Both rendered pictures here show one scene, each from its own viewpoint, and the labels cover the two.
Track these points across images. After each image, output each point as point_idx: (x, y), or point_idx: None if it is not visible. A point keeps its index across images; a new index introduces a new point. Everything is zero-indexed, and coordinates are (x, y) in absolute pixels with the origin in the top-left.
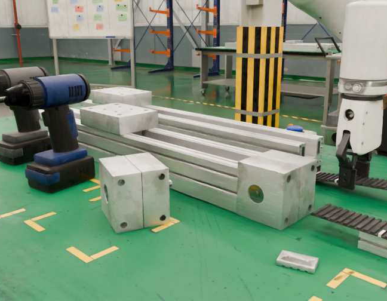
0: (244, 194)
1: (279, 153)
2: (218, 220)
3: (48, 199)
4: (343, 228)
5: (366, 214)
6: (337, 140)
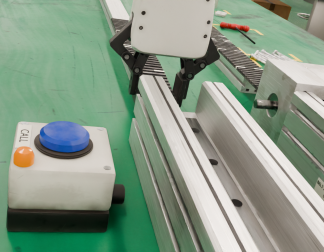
0: None
1: (297, 76)
2: None
3: None
4: (246, 102)
5: (245, 74)
6: (208, 42)
